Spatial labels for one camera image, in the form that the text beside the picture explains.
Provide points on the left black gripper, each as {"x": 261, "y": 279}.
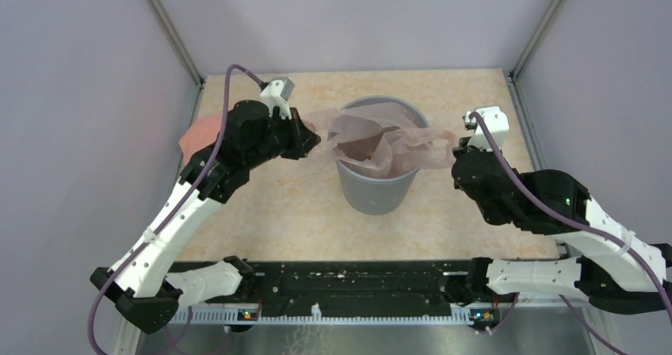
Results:
{"x": 303, "y": 139}

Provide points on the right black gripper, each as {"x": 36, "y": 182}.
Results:
{"x": 463, "y": 146}

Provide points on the translucent pink trash bag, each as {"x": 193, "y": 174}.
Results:
{"x": 380, "y": 141}

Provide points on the grey plastic trash bin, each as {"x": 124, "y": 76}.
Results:
{"x": 378, "y": 196}

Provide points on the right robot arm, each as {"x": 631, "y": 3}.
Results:
{"x": 612, "y": 270}

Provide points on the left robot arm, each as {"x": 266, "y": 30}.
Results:
{"x": 143, "y": 285}

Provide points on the folded pink trash bags stack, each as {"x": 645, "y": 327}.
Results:
{"x": 202, "y": 133}

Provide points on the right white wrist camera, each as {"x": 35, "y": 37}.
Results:
{"x": 491, "y": 119}

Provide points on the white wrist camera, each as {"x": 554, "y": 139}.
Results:
{"x": 491, "y": 119}
{"x": 275, "y": 95}

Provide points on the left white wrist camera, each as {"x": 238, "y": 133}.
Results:
{"x": 275, "y": 95}

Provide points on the right aluminium frame post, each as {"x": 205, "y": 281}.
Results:
{"x": 543, "y": 27}

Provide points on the aluminium frame post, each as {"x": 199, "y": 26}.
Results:
{"x": 174, "y": 39}
{"x": 543, "y": 27}

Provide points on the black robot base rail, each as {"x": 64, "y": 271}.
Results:
{"x": 361, "y": 289}

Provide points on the white slotted cable duct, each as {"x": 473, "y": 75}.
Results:
{"x": 234, "y": 316}

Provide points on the left aluminium frame post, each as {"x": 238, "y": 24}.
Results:
{"x": 174, "y": 39}

